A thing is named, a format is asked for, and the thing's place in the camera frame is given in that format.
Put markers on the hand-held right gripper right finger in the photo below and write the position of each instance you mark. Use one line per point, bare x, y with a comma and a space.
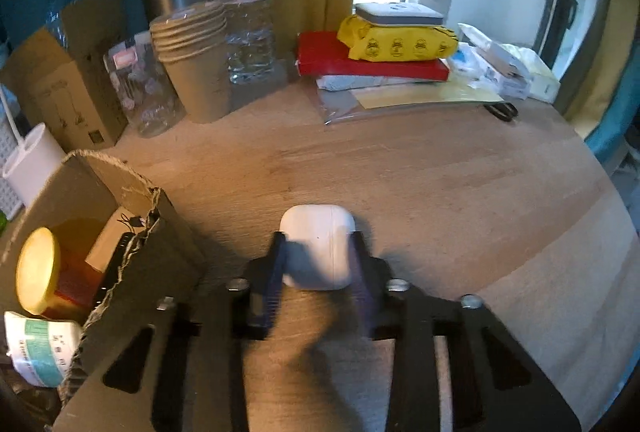
361, 282

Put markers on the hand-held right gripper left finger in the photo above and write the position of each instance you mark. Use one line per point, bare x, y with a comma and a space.
274, 282

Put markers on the white earbuds case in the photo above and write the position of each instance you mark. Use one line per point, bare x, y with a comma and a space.
317, 242

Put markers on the cardboard box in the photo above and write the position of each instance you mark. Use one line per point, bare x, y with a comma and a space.
170, 252

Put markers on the red jar with yellow lid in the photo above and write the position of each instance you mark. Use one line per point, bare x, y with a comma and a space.
37, 272

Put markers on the white pill bottle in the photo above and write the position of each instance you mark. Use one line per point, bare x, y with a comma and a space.
42, 347

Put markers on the clear folder with yellow paper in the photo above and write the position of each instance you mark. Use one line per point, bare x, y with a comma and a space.
400, 100

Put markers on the white plastic mailer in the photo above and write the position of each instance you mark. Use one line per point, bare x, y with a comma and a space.
350, 82

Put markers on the stack of brown paper cups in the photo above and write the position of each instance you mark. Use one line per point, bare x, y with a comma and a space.
197, 76

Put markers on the black scissors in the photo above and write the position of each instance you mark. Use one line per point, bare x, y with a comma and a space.
502, 110

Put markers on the patterned glass jar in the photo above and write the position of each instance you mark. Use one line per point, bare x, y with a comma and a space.
145, 96

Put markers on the red book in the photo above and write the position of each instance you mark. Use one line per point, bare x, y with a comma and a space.
325, 56

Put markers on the yellow wet wipes pack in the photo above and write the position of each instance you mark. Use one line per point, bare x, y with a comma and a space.
395, 41

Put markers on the white desk lamp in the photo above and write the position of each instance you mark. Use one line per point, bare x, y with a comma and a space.
35, 161

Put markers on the white flat device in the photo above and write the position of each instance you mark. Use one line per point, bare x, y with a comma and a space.
400, 14

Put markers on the pale yellow tissue box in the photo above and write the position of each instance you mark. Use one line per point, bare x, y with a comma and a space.
540, 76

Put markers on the brown cardboard lamp packaging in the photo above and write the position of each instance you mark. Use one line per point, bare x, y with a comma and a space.
65, 91

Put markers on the white woven plastic basket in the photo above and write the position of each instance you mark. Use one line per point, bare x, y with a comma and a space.
7, 182

